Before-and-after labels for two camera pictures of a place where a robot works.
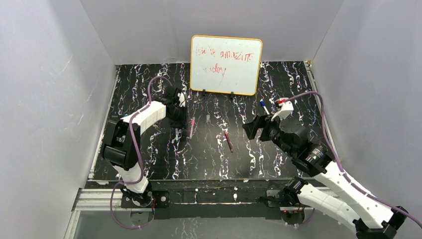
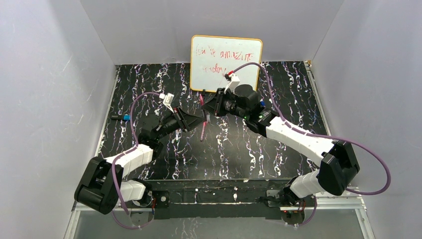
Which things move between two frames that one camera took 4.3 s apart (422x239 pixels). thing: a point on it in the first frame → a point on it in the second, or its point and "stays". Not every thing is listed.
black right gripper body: x=261 y=126 → x=218 y=105
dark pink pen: x=229 y=142 → x=204 y=124
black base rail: x=212 y=199 stays
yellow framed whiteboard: x=225 y=64 stays
